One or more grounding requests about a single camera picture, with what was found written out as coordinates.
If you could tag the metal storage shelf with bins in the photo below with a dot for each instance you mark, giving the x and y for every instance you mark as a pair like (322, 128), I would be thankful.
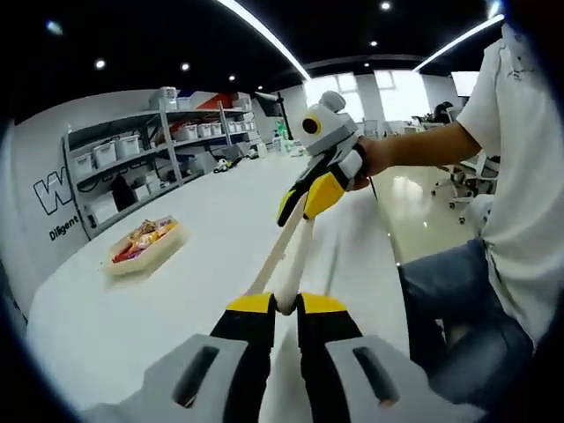
(106, 152)

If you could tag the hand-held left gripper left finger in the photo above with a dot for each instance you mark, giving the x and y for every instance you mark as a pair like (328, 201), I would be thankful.
(220, 374)

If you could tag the white cardboard box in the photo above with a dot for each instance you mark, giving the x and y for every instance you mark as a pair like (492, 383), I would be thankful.
(103, 209)

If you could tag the person's blue jeans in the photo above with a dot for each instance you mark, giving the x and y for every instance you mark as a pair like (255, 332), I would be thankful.
(454, 308)

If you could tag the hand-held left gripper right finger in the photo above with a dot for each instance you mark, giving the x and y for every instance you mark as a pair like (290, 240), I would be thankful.
(335, 374)

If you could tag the black bag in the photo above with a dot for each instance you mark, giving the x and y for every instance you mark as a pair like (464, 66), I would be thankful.
(121, 194)

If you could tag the long ceiling light strip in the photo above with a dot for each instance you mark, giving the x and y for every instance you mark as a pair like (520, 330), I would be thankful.
(304, 72)
(459, 43)

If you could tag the cream plastic food tongs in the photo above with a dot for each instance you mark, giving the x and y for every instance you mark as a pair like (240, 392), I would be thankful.
(299, 264)

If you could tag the heap of mixed snack packets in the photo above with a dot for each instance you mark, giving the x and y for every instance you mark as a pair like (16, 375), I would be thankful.
(141, 240)

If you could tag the person's right hand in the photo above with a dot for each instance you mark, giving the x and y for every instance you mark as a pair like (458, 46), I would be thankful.
(376, 158)

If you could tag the green bottle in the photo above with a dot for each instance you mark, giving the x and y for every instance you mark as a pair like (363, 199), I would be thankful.
(282, 130)

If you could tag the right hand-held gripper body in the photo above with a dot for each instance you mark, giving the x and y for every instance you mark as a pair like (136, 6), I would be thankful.
(328, 132)

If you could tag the white lit wall screen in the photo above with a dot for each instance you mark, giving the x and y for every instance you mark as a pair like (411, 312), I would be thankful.
(462, 83)

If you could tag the white office chair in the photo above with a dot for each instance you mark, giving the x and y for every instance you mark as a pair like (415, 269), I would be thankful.
(484, 169)

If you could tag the cream hexagonal food container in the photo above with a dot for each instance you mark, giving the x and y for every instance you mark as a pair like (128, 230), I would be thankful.
(132, 266)

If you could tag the person's left hand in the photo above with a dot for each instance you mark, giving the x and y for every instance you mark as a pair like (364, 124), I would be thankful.
(385, 401)

